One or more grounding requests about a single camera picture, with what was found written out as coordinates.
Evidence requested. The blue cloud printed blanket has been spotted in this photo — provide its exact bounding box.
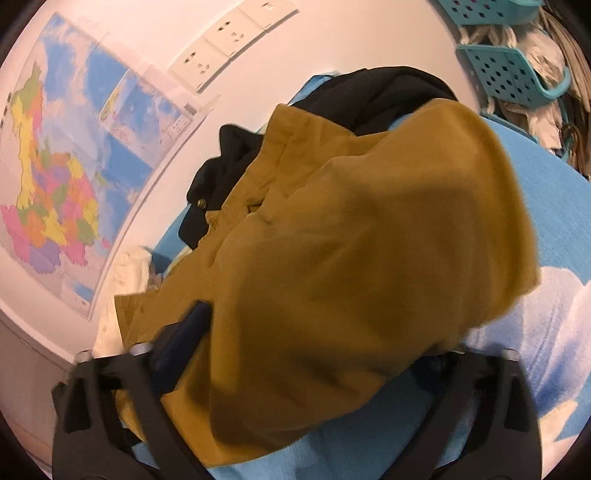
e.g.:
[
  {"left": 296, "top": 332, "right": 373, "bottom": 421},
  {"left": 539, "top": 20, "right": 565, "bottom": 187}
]
[{"left": 150, "top": 73, "right": 591, "bottom": 480}]

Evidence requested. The teal perforated basket rack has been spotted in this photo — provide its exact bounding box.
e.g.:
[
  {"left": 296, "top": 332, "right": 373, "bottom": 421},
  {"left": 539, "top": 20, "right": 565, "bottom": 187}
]
[{"left": 459, "top": 7, "right": 591, "bottom": 178}]

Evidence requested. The white cloth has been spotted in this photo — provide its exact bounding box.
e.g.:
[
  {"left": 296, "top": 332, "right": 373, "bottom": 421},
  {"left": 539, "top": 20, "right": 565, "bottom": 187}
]
[{"left": 93, "top": 246, "right": 158, "bottom": 360}]

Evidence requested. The mustard yellow jacket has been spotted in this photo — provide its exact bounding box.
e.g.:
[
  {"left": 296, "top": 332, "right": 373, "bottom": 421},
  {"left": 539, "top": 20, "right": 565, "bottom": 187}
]
[{"left": 113, "top": 99, "right": 542, "bottom": 468}]

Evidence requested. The black jacket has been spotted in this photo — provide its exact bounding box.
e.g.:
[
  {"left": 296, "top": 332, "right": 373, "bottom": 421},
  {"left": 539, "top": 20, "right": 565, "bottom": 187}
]
[{"left": 179, "top": 66, "right": 459, "bottom": 248}]

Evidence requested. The grey door panel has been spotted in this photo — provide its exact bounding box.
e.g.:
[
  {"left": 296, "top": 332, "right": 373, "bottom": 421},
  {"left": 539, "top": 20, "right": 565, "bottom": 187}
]
[{"left": 0, "top": 318, "right": 75, "bottom": 462}]

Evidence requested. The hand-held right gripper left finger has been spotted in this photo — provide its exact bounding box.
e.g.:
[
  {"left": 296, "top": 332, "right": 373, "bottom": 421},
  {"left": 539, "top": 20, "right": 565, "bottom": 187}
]
[{"left": 50, "top": 301, "right": 213, "bottom": 480}]

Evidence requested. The white wall socket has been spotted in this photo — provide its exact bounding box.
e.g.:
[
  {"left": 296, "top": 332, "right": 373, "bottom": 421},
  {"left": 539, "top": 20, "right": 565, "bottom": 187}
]
[
  {"left": 204, "top": 9, "right": 267, "bottom": 59},
  {"left": 167, "top": 38, "right": 232, "bottom": 94},
  {"left": 237, "top": 0, "right": 299, "bottom": 32}
]

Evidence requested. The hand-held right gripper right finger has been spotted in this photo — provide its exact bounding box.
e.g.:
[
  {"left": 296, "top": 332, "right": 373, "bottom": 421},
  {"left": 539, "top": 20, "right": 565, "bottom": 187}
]
[{"left": 410, "top": 349, "right": 543, "bottom": 480}]

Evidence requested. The colourful wall map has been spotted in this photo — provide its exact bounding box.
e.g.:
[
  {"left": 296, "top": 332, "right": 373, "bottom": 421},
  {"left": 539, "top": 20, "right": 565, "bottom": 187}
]
[{"left": 0, "top": 11, "right": 221, "bottom": 322}]

